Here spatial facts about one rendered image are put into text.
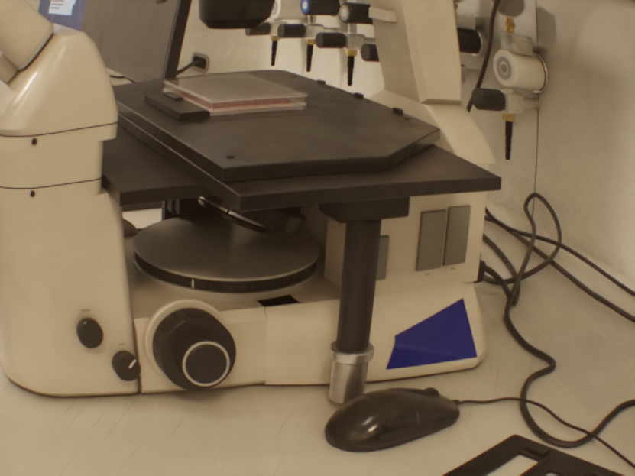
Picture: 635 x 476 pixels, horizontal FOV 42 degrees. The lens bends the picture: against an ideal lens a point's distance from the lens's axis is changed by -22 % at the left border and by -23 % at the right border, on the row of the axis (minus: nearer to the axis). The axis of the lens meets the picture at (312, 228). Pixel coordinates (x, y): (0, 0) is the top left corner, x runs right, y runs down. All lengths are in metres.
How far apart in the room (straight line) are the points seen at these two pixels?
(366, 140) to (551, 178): 0.59
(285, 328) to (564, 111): 0.59
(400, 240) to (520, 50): 0.50
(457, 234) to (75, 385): 0.36
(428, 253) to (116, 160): 0.27
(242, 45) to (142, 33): 0.96
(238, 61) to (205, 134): 1.41
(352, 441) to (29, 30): 0.41
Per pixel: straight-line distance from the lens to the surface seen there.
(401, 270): 0.83
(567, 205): 1.26
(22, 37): 0.70
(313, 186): 0.65
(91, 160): 0.69
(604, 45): 1.17
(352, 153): 0.69
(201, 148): 0.69
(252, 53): 2.08
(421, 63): 0.87
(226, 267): 0.81
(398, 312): 0.83
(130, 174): 0.71
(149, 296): 0.79
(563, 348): 0.93
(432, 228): 0.83
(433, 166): 0.73
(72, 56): 0.67
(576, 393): 0.83
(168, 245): 0.85
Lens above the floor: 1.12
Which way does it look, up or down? 18 degrees down
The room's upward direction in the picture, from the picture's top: 4 degrees clockwise
